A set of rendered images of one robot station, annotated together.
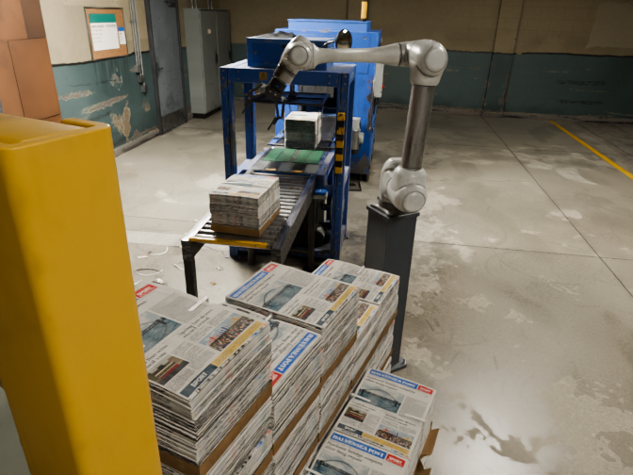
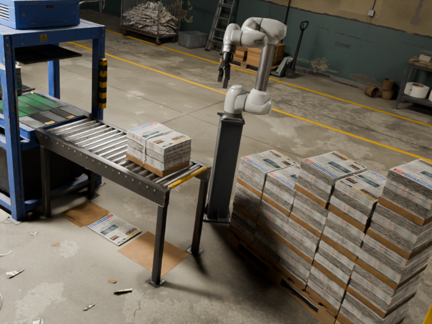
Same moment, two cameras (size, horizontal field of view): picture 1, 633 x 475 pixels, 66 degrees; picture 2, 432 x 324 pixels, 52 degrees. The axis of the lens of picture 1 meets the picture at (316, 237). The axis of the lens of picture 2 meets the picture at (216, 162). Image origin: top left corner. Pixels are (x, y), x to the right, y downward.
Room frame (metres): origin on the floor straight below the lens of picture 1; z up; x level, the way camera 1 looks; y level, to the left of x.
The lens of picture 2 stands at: (1.14, 2.95, 2.30)
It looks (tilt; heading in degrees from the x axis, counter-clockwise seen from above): 26 degrees down; 292
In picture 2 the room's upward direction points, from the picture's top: 9 degrees clockwise
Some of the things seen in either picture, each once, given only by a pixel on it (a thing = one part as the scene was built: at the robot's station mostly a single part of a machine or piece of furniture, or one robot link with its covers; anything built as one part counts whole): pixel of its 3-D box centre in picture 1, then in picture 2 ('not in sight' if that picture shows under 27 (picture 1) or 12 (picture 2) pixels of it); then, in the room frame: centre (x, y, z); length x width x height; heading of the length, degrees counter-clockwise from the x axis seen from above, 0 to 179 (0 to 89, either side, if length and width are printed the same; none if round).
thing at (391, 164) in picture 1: (397, 179); (236, 98); (2.39, -0.40, 1.17); 0.18 x 0.16 x 0.22; 8
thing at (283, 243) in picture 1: (299, 212); (142, 145); (2.95, 0.12, 0.74); 1.34 x 0.05 x 0.12; 172
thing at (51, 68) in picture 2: (346, 156); (54, 93); (4.23, -0.24, 0.77); 0.09 x 0.09 x 1.55; 82
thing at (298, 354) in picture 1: (246, 370); (366, 199); (1.16, 0.20, 0.95); 0.38 x 0.29 x 0.23; 63
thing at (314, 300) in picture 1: (294, 291); (335, 164); (1.42, 0.07, 1.07); 0.37 x 0.29 x 0.01; 63
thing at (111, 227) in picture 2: not in sight; (114, 228); (3.02, 0.36, 0.01); 0.37 x 0.28 x 0.01; 172
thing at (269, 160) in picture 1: (291, 165); (36, 114); (3.99, 0.23, 0.75); 0.70 x 0.65 x 0.10; 172
